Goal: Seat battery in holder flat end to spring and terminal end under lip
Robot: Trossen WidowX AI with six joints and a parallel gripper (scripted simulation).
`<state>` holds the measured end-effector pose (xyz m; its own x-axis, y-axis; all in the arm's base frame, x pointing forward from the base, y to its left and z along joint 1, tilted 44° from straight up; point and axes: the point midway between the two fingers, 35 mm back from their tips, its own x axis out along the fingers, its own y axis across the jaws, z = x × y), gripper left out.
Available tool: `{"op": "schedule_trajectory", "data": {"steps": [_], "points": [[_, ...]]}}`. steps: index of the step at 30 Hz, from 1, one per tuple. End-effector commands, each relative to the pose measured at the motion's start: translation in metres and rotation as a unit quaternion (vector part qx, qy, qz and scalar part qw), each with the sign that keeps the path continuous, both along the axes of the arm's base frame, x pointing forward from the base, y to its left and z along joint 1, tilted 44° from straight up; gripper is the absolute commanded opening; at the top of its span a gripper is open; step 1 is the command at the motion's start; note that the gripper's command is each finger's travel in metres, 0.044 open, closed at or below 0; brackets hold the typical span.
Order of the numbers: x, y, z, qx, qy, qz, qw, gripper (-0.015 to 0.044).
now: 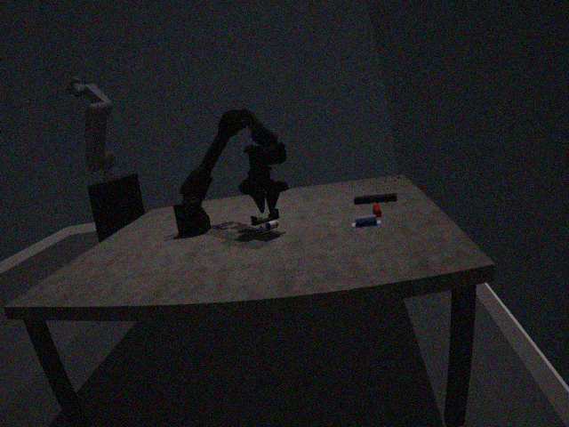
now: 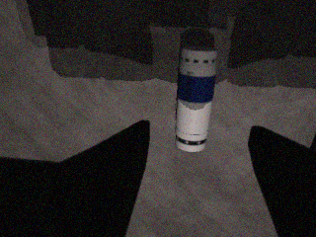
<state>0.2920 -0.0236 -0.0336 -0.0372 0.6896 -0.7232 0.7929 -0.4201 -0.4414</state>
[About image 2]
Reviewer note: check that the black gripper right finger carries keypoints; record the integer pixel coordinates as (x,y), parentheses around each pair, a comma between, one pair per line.
(286,173)

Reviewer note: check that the grey cylindrical battery with blue band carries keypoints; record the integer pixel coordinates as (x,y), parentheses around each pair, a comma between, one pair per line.
(197,75)

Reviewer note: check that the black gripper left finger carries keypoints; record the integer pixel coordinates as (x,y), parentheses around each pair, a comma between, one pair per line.
(91,194)

